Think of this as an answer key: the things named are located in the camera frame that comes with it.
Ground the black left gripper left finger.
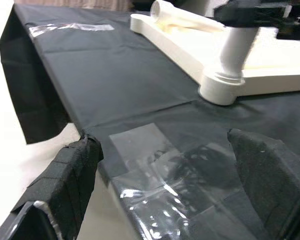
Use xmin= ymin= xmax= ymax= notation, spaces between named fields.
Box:
xmin=0 ymin=133 xmax=105 ymax=240

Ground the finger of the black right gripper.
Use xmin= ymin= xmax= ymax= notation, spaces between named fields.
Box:
xmin=213 ymin=1 xmax=292 ymax=28

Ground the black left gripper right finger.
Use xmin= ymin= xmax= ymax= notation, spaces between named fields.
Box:
xmin=226 ymin=128 xmax=300 ymax=240

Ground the white plastic table leg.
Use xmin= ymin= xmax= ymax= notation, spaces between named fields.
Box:
xmin=214 ymin=24 xmax=263 ymax=88
xmin=149 ymin=0 xmax=228 ymax=34

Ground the white plastic children table top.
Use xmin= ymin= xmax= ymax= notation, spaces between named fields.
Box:
xmin=129 ymin=0 xmax=300 ymax=106

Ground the clear crossed tape patch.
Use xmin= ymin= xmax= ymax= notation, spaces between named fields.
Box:
xmin=104 ymin=121 xmax=268 ymax=240

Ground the black tablecloth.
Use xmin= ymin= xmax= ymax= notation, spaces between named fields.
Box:
xmin=0 ymin=2 xmax=300 ymax=240

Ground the clear tape strip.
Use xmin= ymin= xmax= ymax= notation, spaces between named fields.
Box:
xmin=28 ymin=21 xmax=115 ymax=39

